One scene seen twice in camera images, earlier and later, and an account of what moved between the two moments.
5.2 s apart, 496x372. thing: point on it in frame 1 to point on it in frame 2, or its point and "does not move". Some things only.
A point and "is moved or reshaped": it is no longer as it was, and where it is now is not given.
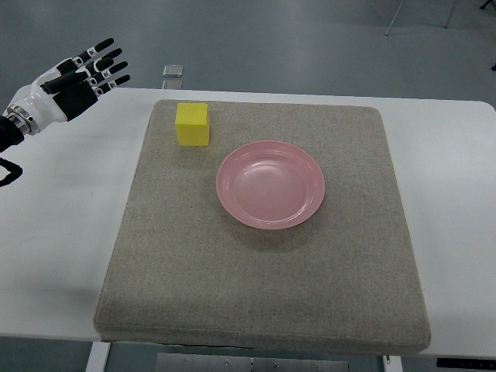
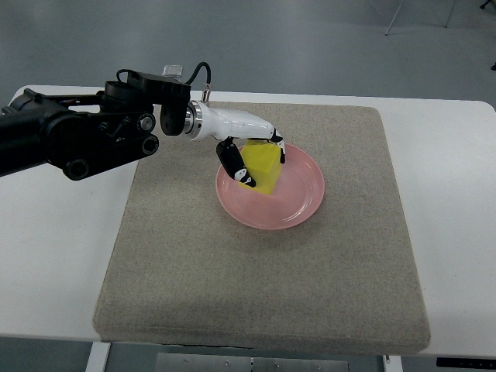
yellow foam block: [192, 123] is moved or reshaped
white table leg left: [98, 356] does not move
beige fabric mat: [182, 271] does not move
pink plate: [270, 184] does not move
